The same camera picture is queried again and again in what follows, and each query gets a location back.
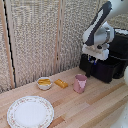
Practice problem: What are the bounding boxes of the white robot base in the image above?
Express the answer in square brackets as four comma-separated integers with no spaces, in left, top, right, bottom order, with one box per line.
[111,102,128,128]

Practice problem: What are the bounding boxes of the small white bowl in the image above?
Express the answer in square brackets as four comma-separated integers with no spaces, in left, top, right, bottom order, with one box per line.
[36,76,53,91]

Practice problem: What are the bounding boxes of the black air fryer body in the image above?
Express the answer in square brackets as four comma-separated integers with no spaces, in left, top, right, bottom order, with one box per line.
[105,28,128,80]

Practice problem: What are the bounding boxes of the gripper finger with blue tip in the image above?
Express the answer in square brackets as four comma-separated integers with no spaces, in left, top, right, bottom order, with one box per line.
[87,55,93,64]
[92,57,99,66]

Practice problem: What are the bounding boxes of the beige woven folding screen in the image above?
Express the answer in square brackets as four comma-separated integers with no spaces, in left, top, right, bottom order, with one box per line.
[0,0,128,94]

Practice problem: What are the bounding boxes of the orange food block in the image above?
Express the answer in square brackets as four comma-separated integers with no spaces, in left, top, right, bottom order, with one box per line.
[54,78,69,89]

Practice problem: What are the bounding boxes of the white floral rim plate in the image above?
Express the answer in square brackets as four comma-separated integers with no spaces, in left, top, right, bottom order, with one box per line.
[6,95,55,128]

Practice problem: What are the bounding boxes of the yellow food pieces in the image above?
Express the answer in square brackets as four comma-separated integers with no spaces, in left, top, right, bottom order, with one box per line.
[37,78,52,86]

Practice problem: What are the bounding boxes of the pink cup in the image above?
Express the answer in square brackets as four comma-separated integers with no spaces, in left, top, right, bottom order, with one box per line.
[73,74,88,94]

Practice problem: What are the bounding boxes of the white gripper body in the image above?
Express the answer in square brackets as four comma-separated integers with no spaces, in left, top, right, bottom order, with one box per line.
[81,44,110,62]

